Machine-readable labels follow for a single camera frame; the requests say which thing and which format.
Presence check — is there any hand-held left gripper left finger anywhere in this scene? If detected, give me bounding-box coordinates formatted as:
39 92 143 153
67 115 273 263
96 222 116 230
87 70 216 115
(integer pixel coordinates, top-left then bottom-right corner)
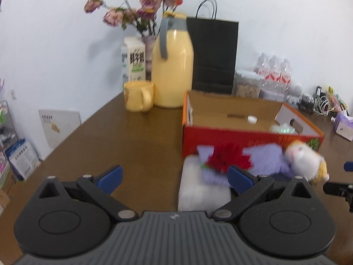
39 165 138 222

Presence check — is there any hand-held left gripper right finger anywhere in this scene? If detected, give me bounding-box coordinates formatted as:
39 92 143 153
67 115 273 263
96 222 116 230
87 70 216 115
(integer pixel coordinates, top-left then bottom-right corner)
212 165 315 222

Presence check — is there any red artificial flower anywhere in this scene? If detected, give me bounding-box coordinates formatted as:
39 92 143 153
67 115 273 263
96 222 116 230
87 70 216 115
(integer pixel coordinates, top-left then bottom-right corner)
201 143 254 174

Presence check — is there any purple knitted cloth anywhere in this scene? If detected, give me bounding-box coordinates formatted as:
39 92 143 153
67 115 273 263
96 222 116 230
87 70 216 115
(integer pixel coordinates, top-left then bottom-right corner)
196 143 295 187

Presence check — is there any red cardboard box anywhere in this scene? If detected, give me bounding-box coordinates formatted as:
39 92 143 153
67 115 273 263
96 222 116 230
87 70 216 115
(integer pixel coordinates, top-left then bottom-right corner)
181 90 325 159

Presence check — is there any translucent cotton ball box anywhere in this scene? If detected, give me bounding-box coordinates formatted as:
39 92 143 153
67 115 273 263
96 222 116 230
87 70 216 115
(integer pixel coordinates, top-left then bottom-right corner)
178 155 232 213

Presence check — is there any white plush doll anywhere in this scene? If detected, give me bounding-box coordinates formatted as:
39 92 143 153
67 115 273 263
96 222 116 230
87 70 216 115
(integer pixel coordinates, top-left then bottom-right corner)
284 140 330 184

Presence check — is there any purple tissue pack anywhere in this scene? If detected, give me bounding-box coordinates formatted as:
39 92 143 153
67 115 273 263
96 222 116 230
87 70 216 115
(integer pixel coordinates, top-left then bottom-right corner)
332 110 353 141

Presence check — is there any yellow green plastic item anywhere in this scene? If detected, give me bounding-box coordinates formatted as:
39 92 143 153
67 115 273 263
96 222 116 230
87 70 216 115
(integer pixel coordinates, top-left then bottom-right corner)
328 87 348 111

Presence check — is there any yellow ceramic mug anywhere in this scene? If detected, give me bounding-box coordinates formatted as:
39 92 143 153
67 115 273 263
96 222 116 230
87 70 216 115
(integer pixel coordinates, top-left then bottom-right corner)
123 81 155 113

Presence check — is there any blue pet food bag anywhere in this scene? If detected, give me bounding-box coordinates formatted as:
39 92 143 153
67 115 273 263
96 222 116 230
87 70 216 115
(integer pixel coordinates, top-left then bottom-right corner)
5 138 41 181

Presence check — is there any clear seed container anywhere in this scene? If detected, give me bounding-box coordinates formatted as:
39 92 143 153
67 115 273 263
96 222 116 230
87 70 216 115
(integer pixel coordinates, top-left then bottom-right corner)
234 70 262 99

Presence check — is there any white robot speaker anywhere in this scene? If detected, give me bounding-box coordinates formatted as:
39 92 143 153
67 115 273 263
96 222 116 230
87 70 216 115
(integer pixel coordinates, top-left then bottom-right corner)
287 84 303 106

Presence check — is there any clear water bottle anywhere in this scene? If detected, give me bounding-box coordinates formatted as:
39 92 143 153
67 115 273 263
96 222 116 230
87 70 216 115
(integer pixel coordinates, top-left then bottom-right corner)
254 52 269 82
265 55 281 87
278 59 293 91

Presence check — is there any metal storage rack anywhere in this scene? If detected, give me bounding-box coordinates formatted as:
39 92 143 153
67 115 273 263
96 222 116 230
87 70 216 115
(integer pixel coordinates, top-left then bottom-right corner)
0 99 17 155

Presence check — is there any white milk carton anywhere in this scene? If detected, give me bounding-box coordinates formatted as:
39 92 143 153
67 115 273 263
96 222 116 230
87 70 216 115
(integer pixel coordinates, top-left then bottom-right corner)
120 36 146 83

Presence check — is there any yellow thermos jug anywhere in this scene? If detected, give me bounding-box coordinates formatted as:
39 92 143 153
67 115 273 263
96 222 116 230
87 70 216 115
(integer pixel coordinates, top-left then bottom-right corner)
152 11 195 108

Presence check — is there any black paper bag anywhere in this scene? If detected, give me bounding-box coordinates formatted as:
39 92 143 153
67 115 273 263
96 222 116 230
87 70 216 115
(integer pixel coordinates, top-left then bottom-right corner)
187 0 239 96

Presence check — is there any glass flower vase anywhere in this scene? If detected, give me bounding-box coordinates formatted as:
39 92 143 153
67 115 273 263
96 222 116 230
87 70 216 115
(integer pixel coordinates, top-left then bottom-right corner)
142 34 158 80

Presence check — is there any dried pink rose bouquet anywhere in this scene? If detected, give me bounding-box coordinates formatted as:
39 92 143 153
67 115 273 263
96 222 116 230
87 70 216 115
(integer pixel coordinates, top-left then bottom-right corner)
84 0 184 38

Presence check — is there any white wall panel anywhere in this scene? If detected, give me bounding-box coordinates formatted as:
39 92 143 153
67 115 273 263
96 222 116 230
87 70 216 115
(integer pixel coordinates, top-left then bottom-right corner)
39 109 82 150

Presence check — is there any tangle of charger cables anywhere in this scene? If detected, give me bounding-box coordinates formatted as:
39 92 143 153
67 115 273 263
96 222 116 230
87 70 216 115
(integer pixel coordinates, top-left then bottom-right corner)
298 86 333 115

